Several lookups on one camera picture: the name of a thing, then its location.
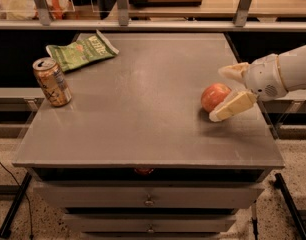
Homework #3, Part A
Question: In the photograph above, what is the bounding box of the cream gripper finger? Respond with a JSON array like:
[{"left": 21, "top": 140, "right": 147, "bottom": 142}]
[
  {"left": 218, "top": 62, "right": 249, "bottom": 84},
  {"left": 209, "top": 90, "right": 257, "bottom": 122}
]

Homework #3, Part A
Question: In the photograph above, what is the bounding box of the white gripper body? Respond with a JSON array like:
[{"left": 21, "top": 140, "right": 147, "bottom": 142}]
[{"left": 243, "top": 54, "right": 288, "bottom": 101}]

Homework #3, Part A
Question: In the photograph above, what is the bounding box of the red yellow apple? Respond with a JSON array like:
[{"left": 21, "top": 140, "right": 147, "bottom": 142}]
[{"left": 201, "top": 83, "right": 231, "bottom": 112}]

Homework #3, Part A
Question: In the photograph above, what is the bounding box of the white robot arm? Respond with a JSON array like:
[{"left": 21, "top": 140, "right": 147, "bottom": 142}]
[{"left": 209, "top": 45, "right": 306, "bottom": 122}]

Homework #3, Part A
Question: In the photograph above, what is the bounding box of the orange soda can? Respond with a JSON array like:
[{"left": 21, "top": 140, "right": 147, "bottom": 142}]
[{"left": 33, "top": 57, "right": 72, "bottom": 107}]

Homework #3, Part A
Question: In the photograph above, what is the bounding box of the black right floor bar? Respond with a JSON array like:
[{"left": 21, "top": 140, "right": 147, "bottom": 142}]
[{"left": 274, "top": 173, "right": 306, "bottom": 240}]

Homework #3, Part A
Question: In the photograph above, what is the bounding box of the black floor bar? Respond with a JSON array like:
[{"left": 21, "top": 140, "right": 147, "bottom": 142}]
[
  {"left": 0, "top": 173, "right": 32, "bottom": 239},
  {"left": 274, "top": 173, "right": 306, "bottom": 240}
]

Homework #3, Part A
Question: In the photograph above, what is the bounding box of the grey drawer cabinet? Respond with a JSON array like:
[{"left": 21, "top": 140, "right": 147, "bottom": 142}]
[{"left": 15, "top": 33, "right": 283, "bottom": 240}]

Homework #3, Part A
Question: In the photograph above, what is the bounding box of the green chip bag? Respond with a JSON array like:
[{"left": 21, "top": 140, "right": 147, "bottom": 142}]
[{"left": 46, "top": 31, "right": 119, "bottom": 72}]

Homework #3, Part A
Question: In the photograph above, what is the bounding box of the orange white plastic bag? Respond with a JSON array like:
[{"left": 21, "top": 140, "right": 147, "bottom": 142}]
[{"left": 46, "top": 0, "right": 71, "bottom": 20}]

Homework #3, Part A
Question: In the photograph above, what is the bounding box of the lower grey drawer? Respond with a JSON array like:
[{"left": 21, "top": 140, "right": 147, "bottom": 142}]
[{"left": 63, "top": 214, "right": 236, "bottom": 233}]

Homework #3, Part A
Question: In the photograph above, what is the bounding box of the grey drawer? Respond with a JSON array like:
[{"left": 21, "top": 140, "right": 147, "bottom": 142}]
[
  {"left": 63, "top": 214, "right": 236, "bottom": 233},
  {"left": 34, "top": 182, "right": 263, "bottom": 209}
]

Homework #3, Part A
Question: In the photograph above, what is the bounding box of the upper grey drawer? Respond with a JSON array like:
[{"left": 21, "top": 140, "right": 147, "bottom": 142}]
[{"left": 34, "top": 182, "right": 263, "bottom": 209}]

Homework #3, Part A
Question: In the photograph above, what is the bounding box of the black left floor bar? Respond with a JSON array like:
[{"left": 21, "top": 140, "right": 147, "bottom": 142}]
[{"left": 0, "top": 173, "right": 32, "bottom": 239}]

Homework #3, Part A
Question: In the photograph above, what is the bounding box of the metal shelf rail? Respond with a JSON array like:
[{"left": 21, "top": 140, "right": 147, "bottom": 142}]
[{"left": 0, "top": 20, "right": 306, "bottom": 32}]

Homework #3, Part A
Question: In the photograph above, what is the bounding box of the black floor cable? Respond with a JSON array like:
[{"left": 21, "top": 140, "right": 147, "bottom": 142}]
[{"left": 0, "top": 150, "right": 35, "bottom": 240}]

